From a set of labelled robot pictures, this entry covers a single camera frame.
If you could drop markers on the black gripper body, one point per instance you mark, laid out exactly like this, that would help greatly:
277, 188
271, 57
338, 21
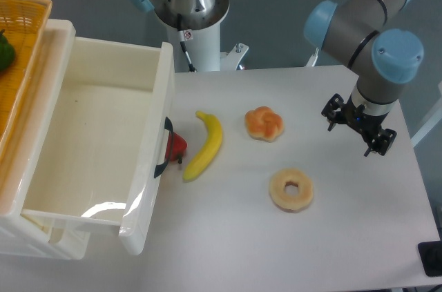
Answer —
368, 126

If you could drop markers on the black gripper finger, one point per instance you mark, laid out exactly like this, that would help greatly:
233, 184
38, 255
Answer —
333, 111
380, 142

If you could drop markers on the plain ring donut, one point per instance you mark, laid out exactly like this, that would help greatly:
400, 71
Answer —
291, 190

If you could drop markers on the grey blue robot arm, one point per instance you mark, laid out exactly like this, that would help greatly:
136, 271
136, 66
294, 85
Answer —
385, 61

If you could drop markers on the orange knotted bread roll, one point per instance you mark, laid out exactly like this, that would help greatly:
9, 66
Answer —
264, 124

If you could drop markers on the black device at table edge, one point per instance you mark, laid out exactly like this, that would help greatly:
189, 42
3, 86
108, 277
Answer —
430, 254

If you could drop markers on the yellow banana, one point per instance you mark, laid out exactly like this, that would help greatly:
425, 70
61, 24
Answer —
210, 148

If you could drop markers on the red bell pepper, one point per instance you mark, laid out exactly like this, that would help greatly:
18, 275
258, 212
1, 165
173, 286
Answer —
176, 148

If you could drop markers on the white plastic drawer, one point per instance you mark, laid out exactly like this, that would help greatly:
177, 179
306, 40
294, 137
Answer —
95, 169

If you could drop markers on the orange woven basket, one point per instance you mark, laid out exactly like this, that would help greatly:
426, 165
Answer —
24, 22

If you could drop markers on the green bell pepper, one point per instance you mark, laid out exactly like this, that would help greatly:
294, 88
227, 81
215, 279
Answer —
7, 52

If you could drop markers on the white plastic drawer cabinet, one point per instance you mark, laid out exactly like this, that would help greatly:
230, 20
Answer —
19, 235

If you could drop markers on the white metal table bracket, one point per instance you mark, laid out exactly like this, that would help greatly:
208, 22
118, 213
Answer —
231, 60

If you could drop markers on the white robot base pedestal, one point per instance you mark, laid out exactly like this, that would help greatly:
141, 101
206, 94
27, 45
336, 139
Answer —
193, 29

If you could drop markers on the black drawer handle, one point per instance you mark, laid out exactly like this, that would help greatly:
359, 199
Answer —
160, 168

